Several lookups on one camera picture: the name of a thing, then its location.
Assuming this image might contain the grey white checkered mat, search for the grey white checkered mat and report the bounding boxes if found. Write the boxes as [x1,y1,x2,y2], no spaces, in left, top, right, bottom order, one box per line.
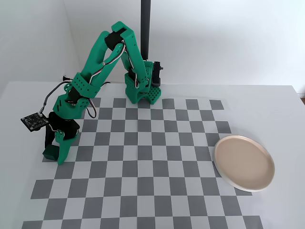
[21,97,265,229]

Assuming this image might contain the beige round plate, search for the beige round plate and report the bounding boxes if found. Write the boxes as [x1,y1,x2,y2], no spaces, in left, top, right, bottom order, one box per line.
[213,135,275,192]

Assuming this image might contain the dark camera cable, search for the dark camera cable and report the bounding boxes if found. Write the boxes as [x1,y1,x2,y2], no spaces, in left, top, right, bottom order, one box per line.
[39,82,69,115]

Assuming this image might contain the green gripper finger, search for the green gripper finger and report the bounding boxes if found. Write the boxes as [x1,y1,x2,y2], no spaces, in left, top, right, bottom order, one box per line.
[55,131,79,166]

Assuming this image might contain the dark green dice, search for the dark green dice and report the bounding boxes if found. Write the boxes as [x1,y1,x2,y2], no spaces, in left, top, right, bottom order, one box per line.
[42,144,60,161]

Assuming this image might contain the black camera circuit board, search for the black camera circuit board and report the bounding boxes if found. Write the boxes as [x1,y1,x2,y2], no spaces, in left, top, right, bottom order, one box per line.
[20,112,50,132]

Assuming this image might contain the black power cable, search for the black power cable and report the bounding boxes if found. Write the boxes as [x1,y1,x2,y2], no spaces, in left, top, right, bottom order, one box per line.
[61,75,112,85]

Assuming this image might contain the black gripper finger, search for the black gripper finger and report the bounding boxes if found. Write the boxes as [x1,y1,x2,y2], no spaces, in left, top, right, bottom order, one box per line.
[43,126,58,151]

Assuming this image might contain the black vertical pole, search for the black vertical pole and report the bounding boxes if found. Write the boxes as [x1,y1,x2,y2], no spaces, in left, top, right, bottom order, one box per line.
[140,0,152,62]

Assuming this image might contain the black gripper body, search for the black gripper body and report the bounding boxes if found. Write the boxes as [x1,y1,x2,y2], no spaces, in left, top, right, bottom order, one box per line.
[48,111,81,139]

